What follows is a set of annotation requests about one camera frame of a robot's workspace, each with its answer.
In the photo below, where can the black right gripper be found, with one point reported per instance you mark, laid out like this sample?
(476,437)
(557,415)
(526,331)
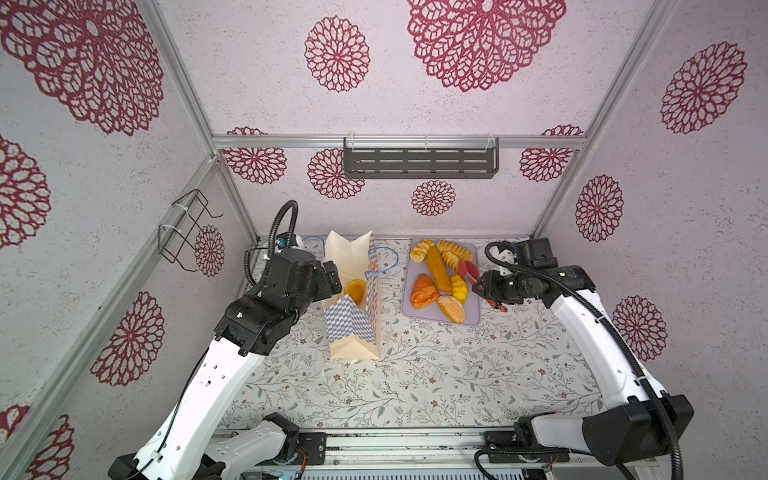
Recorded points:
(488,287)

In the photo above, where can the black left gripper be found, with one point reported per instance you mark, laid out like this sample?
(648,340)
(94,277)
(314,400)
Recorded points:
(326,280)

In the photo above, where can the yellow bread roll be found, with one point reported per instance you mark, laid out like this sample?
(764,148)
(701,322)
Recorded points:
(356,289)

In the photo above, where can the checkered paper bakery bag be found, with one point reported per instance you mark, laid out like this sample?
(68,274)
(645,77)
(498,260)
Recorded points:
(356,333)

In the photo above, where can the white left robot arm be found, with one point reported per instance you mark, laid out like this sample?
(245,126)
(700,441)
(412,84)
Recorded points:
(184,447)

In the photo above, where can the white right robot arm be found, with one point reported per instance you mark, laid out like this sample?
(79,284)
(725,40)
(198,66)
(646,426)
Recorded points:
(640,419)

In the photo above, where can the yellow corn bread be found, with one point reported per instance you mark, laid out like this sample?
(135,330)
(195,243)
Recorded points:
(460,289)

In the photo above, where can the twisted bread lower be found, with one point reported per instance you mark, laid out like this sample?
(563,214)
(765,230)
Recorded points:
(451,260)

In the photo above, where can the striped bread roll left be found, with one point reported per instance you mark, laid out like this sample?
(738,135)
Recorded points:
(419,251)

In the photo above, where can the lilac plastic tray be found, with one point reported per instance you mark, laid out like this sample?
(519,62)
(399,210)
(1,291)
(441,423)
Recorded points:
(432,312)

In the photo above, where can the orange croissant pastry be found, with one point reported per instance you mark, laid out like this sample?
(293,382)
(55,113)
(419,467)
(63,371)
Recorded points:
(424,292)

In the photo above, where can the grey wall shelf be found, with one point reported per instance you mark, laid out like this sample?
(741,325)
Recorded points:
(425,163)

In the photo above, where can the black wire wall rack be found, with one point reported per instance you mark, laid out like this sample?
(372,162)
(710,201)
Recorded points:
(192,242)

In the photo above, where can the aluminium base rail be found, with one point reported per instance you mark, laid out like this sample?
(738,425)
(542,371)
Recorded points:
(455,453)

